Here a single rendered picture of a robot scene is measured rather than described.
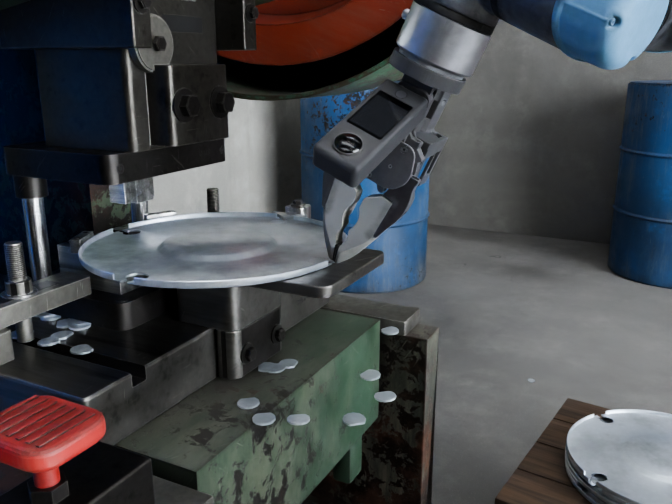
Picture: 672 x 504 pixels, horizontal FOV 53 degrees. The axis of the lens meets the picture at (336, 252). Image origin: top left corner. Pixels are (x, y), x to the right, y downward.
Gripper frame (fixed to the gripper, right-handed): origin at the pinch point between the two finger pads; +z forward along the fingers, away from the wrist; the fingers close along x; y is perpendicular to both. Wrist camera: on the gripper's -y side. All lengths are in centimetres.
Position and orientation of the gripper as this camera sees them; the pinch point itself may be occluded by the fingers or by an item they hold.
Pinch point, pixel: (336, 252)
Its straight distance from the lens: 67.8
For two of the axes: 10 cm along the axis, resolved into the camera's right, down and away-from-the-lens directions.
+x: -8.2, -5.1, 2.5
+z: -3.8, 8.2, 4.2
